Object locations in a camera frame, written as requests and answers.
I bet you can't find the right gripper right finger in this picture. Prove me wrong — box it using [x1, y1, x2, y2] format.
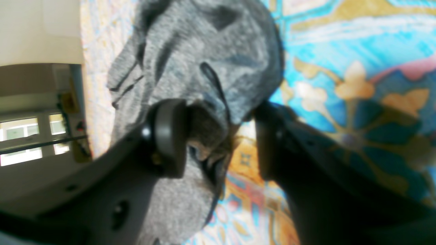
[254, 102, 435, 245]

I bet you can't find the patterned tablecloth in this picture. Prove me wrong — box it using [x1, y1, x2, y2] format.
[80, 0, 435, 245]

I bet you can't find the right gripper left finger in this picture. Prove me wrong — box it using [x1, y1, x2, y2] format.
[1, 99, 188, 245]

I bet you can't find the grey t-shirt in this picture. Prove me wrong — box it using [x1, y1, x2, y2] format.
[107, 0, 282, 245]

